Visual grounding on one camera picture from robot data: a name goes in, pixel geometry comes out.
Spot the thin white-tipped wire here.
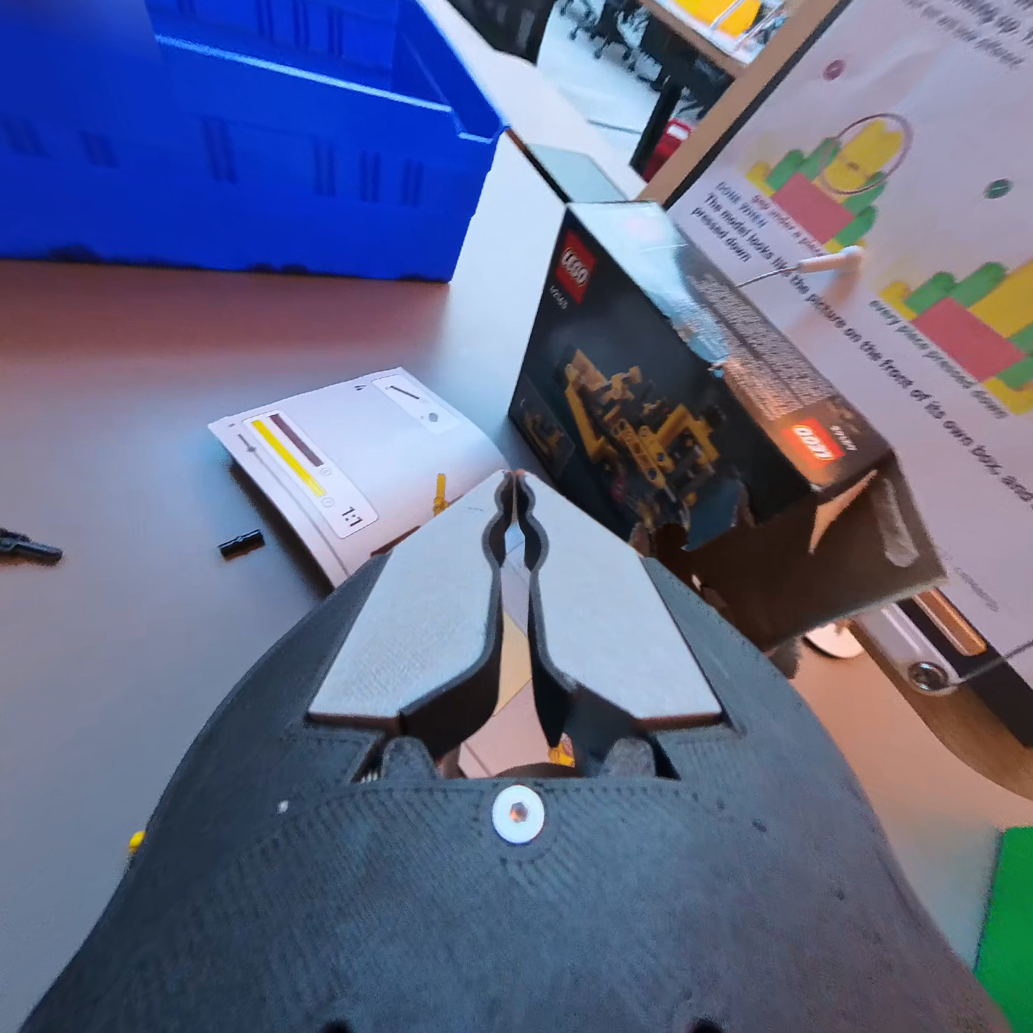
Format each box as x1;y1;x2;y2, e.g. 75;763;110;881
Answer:
733;245;865;293

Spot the lego instruction booklet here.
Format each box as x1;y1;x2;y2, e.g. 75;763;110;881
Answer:
207;367;521;589

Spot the wooden display board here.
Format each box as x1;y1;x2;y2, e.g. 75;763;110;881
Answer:
641;0;1033;802

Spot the wooden background table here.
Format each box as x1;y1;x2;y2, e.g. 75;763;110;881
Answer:
629;0;818;174

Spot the long black lego connector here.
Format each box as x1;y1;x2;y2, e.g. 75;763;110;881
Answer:
0;528;64;564

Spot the green plate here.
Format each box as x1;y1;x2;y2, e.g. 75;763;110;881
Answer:
972;826;1033;1033

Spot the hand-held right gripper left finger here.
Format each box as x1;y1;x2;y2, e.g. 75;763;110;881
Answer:
309;472;511;761

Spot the dark flat box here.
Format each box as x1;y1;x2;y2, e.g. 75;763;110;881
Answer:
516;143;644;204

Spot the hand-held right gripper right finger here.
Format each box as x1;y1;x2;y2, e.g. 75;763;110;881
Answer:
516;472;721;769

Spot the black office chair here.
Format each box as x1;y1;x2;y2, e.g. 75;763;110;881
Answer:
563;0;648;62

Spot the printed instruction sheet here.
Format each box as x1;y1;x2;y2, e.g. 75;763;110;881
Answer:
668;0;1033;647

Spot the black lego set box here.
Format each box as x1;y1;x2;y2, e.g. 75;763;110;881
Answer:
507;202;947;653

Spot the blue plastic bin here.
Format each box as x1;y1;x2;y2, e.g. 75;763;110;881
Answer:
0;0;507;284

